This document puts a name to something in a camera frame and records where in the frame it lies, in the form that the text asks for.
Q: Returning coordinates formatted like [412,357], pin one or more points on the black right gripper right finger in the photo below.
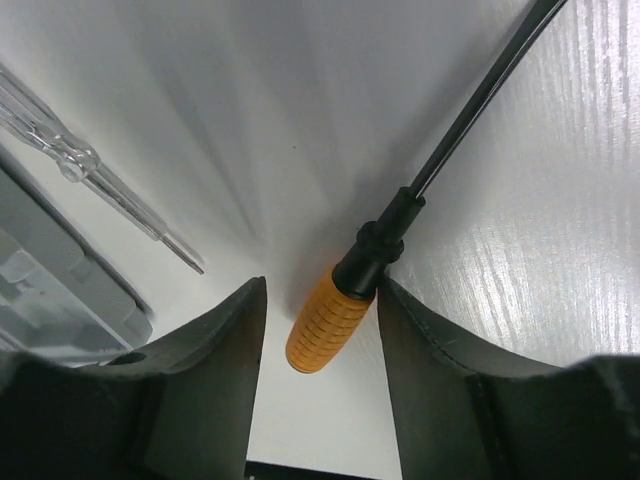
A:
[465,408]

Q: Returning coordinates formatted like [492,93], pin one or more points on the grey plastic tool case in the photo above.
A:
[58,301]

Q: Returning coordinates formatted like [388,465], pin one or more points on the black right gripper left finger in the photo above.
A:
[178,408]

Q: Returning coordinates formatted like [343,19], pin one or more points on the orange handle thick screwdriver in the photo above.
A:
[340,301]

